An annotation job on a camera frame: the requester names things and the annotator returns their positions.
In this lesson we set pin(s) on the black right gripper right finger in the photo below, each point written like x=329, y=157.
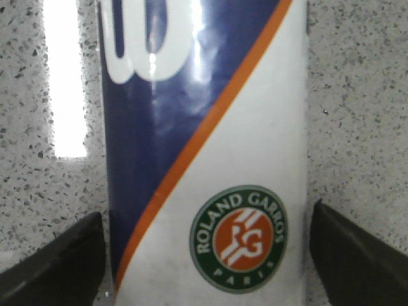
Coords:
x=355, y=267

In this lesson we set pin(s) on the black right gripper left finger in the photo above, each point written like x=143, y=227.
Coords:
x=67, y=271

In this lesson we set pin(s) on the white blue tennis ball can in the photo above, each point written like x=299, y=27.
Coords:
x=205, y=150

